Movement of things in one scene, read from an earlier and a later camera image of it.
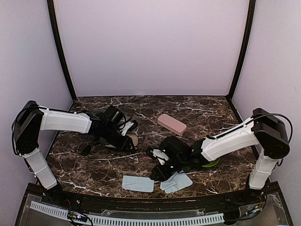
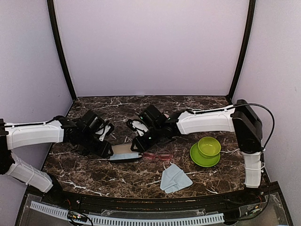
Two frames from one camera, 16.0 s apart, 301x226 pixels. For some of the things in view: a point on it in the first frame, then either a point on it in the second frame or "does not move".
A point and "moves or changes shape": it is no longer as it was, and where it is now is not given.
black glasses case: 135,139 moves or changes shape
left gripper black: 123,146 -> 102,151
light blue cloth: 178,181 does not move
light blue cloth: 138,183 -> 123,156
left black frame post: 53,25 does not move
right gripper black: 158,171 -> 142,147
